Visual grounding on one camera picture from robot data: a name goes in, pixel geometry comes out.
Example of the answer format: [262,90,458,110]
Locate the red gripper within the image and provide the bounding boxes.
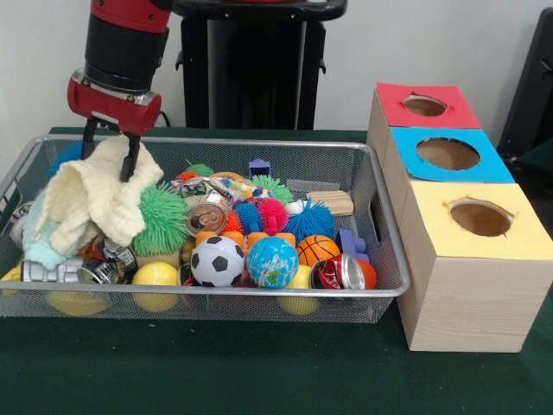
[67,68,162,182]

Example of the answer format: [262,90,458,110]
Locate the cream knitted cloth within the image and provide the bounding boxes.
[34,136,164,254]

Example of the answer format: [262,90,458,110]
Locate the mint green cloth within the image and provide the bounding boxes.
[22,194,87,271]

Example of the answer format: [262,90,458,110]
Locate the wooden box with three holes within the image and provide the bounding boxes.
[365,81,553,354]

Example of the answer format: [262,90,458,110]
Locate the large green spiky ball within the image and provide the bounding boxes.
[129,181,189,259]

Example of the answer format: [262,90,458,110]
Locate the crushed silver can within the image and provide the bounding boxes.
[185,196,232,237]

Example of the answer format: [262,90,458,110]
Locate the yellow ball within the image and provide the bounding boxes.
[131,261,181,313]

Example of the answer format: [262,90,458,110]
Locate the soccer ball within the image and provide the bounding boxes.
[189,235,246,288]

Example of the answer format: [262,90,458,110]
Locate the globe print ball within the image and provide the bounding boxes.
[246,236,301,290]

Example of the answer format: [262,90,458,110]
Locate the ridged wooden block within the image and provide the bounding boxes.
[306,189,354,216]

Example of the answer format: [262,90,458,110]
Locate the small basketball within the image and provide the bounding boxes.
[296,234,342,267]

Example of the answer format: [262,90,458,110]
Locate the crushed red can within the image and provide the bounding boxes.
[309,253,367,291]

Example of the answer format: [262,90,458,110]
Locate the dark green table cloth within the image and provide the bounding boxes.
[516,137,553,204]
[0,125,553,415]

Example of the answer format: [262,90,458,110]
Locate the black panel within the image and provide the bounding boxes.
[496,6,553,150]

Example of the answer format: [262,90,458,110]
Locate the wire mesh bin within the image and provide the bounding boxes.
[0,133,410,324]

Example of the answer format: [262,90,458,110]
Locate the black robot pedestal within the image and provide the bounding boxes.
[172,0,349,131]

